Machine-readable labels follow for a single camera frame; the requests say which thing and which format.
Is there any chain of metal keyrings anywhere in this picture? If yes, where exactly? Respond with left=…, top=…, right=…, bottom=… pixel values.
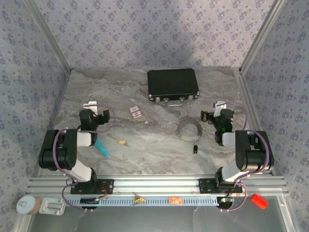
left=175, top=116, right=206, bottom=143

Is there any teal plastic tube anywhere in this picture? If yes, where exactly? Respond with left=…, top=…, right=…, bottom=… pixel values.
left=94, top=139, right=110, bottom=158

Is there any playing card deck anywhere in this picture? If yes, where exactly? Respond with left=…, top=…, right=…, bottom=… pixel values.
left=129, top=105, right=143, bottom=121

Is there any black carrying case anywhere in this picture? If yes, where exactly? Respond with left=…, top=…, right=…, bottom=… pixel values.
left=147, top=69, right=200, bottom=107

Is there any left circuit board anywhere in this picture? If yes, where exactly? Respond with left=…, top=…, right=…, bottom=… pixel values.
left=80, top=197, right=101, bottom=205

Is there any red plastic block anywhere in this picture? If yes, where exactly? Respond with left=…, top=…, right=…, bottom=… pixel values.
left=250, top=193, right=268, bottom=209

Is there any tape roll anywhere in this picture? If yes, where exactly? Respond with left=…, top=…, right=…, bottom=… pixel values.
left=16, top=195, right=41, bottom=216

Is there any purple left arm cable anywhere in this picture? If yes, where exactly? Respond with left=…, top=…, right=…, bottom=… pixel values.
left=52, top=105, right=116, bottom=213

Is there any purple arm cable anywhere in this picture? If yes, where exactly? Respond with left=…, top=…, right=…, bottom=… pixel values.
left=52, top=105, right=116, bottom=213
left=221, top=101, right=272, bottom=213

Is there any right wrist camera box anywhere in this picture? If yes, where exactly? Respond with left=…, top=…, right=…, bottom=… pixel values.
left=213, top=101, right=227, bottom=117

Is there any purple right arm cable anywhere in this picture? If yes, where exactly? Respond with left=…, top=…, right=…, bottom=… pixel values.
left=221, top=101, right=272, bottom=213

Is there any aluminium side rail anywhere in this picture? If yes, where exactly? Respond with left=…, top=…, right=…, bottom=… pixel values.
left=234, top=69, right=276, bottom=176
left=52, top=69, right=73, bottom=132

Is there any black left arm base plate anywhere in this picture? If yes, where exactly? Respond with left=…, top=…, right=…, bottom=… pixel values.
left=70, top=178, right=114, bottom=194

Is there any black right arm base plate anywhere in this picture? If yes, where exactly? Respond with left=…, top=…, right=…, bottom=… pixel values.
left=198, top=177, right=243, bottom=194

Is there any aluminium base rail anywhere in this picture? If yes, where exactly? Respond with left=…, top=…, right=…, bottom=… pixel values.
left=26, top=175, right=289, bottom=197

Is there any grey metal bracket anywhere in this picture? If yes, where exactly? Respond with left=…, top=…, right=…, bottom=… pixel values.
left=38, top=197, right=66, bottom=216

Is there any aluminium frame post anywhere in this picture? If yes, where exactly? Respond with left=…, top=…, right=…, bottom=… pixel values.
left=23, top=0, right=73, bottom=72
left=238, top=0, right=290, bottom=74

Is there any slotted grey cable duct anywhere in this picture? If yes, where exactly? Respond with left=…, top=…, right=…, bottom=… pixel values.
left=65, top=195, right=219, bottom=207

